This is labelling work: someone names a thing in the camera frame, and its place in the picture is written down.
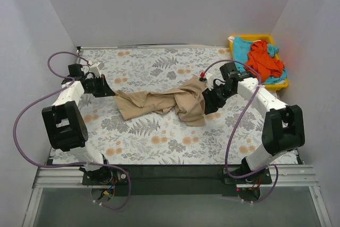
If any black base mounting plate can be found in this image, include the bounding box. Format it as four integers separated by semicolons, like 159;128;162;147
82;165;273;197

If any beige t shirt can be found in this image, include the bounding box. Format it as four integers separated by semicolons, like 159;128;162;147
113;77;206;127

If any aluminium frame rail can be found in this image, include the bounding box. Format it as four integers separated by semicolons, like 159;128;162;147
33;164;320;188

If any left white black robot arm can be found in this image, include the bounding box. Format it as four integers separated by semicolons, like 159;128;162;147
42;63;115;184

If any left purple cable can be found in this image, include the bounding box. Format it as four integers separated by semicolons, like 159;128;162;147
12;51;132;211

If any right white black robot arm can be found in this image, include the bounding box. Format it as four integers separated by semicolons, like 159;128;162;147
199;60;305;183

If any turquoise t shirt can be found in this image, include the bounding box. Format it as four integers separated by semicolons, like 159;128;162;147
231;35;289;86

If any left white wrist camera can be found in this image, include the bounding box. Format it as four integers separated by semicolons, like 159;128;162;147
88;62;104;78

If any yellow plastic bin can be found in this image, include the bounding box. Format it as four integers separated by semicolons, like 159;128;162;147
228;34;290;91

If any floral patterned table mat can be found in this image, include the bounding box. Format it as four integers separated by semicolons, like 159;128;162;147
52;46;303;166

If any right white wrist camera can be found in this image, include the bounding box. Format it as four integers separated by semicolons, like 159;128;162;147
199;72;216;90

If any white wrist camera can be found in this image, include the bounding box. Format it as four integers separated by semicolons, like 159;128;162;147
199;72;216;90
88;62;104;78

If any orange t shirt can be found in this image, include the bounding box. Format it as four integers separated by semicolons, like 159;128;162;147
245;40;286;85

